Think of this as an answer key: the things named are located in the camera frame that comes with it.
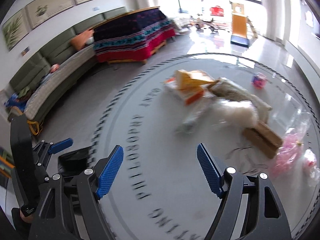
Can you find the quilted beige lounge sofa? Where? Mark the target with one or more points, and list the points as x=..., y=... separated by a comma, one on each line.
x=181, y=23

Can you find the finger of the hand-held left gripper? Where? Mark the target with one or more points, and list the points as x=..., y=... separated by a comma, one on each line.
x=61, y=145

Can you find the brown cardboard box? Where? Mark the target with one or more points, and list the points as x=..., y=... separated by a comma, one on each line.
x=262, y=138

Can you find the pink round toy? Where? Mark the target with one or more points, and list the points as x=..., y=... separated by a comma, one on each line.
x=54, y=68

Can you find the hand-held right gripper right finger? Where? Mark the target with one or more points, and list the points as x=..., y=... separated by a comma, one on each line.
x=208, y=172

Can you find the white plastic bag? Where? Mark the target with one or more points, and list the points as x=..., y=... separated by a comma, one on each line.
x=311, y=165

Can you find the pink plastic bag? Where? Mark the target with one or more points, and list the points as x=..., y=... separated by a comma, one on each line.
x=291, y=150

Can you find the wooden toy car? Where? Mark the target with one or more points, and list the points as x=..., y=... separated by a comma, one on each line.
x=203, y=23

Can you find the colourful toy block cube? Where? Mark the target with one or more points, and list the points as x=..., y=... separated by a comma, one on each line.
x=259, y=80

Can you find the clear plastic wrapper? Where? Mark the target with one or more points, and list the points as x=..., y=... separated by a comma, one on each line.
x=195, y=118

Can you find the white fluffy bagged item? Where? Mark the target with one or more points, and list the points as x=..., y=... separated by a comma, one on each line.
x=232, y=90

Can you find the red toddler swing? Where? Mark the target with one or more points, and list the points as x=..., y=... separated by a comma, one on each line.
x=216, y=10

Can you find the green sofa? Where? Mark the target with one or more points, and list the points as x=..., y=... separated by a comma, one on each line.
x=62, y=52

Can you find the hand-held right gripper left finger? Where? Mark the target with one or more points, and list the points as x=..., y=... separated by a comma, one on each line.
x=110, y=172

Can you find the yellow toddler slide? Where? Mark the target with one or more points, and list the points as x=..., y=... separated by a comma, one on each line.
x=240, y=25

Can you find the white fluffy stuffing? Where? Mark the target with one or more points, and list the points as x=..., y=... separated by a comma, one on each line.
x=237, y=115

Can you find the orange pillow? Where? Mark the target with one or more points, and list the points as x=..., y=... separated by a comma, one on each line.
x=81, y=40

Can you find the yellow cardboard box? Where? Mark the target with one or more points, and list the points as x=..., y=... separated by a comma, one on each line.
x=192, y=78

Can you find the green cloth pile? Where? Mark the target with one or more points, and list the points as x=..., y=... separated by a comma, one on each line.
x=24, y=92

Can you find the orange and white box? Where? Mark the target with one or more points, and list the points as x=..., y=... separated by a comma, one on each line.
x=187, y=95

